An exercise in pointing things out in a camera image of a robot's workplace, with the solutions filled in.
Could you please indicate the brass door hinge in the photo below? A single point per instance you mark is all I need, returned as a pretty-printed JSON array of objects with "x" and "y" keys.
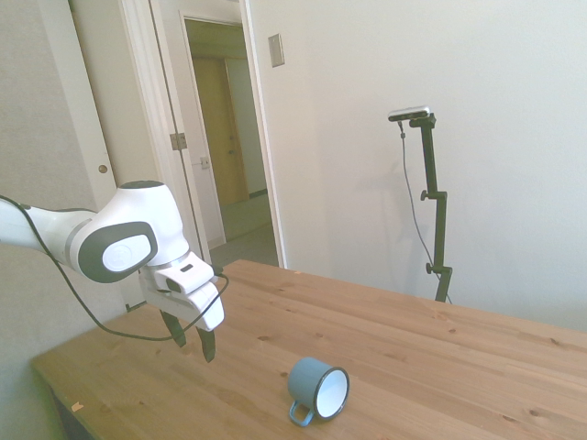
[{"x": 179, "y": 141}]

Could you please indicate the round brass door knob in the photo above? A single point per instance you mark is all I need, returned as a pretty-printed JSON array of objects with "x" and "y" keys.
[{"x": 103, "y": 168}]

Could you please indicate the grey wall switch plate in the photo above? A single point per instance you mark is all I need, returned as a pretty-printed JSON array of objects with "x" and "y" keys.
[{"x": 276, "y": 50}]

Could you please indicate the open white door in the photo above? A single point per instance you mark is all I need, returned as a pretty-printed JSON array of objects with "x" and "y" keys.
[{"x": 195, "y": 192}]

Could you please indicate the wooden hallway door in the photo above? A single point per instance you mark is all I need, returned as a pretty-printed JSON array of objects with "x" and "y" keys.
[{"x": 215, "y": 137}]

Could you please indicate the white door frame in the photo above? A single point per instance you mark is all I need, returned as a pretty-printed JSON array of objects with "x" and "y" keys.
[{"x": 263, "y": 137}]

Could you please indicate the silver camera on stand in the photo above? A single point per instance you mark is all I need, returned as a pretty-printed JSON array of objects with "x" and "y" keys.
[{"x": 409, "y": 113}]

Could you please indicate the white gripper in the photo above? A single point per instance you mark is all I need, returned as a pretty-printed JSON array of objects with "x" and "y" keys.
[{"x": 202, "y": 311}]

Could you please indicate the blue enamel mug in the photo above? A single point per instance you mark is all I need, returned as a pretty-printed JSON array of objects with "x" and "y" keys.
[{"x": 305, "y": 377}]

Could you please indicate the white closet door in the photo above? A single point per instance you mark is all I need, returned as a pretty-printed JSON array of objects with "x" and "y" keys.
[{"x": 114, "y": 91}]

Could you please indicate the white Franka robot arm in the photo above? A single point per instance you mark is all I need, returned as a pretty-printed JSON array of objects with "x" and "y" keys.
[{"x": 137, "y": 206}]

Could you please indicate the black metal bracket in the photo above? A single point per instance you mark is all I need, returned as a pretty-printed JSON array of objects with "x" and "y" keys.
[{"x": 135, "y": 306}]

